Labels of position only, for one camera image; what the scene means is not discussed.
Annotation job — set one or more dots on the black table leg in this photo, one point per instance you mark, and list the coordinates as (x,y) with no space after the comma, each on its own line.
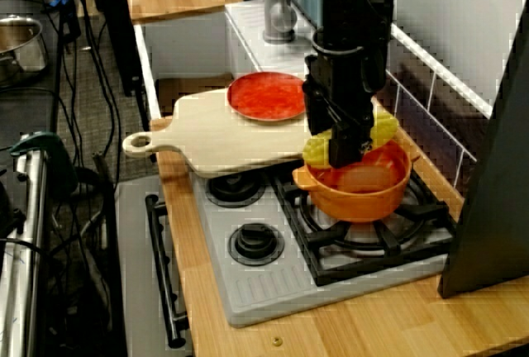
(120,43)

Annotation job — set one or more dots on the orange toy pot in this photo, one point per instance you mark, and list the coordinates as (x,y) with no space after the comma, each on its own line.
(355,204)

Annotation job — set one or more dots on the light wooden cutting board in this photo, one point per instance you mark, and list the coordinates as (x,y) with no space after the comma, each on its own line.
(223,138)

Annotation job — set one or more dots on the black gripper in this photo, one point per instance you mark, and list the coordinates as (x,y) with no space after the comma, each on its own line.
(343,88)

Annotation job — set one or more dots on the black burner grate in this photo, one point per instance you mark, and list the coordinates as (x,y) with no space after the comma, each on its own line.
(413,212)

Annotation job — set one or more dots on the yellow toy corn cob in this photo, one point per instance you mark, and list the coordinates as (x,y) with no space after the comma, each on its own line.
(385,126)

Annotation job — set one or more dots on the white toy oven front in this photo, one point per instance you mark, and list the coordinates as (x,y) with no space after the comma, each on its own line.
(132,249)

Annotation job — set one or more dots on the white toy sink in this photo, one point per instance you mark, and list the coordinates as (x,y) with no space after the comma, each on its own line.
(186,47)

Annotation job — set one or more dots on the red round plate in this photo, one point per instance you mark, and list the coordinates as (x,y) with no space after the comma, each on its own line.
(266,94)

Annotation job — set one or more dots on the black stove knob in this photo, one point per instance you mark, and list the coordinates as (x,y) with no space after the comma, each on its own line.
(237,189)
(256,243)

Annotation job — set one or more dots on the green clamp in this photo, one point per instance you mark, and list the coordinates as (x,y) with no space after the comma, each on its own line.
(45,146)

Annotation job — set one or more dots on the brass screw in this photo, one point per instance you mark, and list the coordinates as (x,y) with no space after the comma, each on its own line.
(276,339)

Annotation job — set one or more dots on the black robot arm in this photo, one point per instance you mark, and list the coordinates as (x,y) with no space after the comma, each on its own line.
(351,1)

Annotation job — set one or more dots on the wooden countertop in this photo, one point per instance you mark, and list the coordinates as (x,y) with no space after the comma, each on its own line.
(392,324)

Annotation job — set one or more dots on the dark hood support panel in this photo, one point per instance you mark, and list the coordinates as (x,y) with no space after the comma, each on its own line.
(496,187)

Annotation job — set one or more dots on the grey toy stove top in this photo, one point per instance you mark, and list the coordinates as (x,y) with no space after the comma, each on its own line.
(256,291)

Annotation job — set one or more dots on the steel cooking pot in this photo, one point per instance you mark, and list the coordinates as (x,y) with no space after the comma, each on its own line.
(20,47)

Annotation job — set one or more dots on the grey toy faucet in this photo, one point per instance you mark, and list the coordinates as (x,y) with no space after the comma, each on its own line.
(279,10)

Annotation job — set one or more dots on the silver aluminium rail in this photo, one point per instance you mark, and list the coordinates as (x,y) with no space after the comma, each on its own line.
(22,249)

